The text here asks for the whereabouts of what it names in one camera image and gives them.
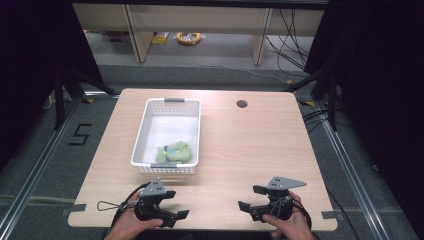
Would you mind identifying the black floor cables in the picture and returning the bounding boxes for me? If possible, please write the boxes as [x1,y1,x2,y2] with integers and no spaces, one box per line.
[301,108,351,134]

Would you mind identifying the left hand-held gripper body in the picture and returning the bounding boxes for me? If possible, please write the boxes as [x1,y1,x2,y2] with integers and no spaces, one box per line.
[134,178,168,222]

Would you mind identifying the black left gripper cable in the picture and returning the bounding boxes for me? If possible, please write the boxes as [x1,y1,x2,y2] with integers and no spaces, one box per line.
[108,182,151,234]

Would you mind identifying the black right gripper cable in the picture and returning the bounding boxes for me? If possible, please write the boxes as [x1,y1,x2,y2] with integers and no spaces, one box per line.
[291,198,322,240]

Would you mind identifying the thin wire loop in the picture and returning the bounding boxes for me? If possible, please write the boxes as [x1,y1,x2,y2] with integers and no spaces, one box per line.
[96,200,125,212]

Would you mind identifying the white plastic basket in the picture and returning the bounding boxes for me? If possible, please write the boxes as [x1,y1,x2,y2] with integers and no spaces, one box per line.
[130,97,202,176]

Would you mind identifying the black curtain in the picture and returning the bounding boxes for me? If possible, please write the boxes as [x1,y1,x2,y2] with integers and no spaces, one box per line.
[303,0,424,231]
[0,0,104,171]

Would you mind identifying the person's right hand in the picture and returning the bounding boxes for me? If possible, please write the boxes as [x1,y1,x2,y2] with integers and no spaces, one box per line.
[261,190,315,240]

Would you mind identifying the black metal stand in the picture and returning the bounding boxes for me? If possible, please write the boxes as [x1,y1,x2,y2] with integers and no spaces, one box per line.
[52,66,118,131]
[283,66,338,132]

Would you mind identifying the yellow packet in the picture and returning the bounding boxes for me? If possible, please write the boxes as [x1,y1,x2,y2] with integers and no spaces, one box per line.
[151,31,170,46]

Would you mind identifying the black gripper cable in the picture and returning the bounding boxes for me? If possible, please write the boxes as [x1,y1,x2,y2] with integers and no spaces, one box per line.
[108,182,151,234]
[291,198,322,240]

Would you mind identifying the person's left hand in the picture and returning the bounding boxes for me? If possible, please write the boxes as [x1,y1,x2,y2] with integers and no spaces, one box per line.
[103,192,165,240]

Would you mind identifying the light wooden shelf unit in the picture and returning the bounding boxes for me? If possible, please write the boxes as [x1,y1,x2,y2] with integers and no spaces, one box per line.
[72,3,325,66]

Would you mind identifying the aluminium floor rail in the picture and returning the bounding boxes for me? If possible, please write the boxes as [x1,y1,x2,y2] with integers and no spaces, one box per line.
[0,95,84,232]
[316,101,391,240]

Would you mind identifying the green mitten with face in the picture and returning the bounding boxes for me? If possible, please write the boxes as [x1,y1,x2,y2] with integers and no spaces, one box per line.
[163,140,194,164]

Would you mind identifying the green plush toy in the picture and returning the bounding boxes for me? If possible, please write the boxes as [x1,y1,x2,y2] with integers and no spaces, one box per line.
[155,146,168,165]

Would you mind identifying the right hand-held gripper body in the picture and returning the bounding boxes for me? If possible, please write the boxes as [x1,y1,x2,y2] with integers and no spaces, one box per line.
[265,176,308,222]

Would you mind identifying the bundle of black hanging cables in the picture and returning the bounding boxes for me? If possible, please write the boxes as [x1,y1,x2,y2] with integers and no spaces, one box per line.
[265,8,311,72]

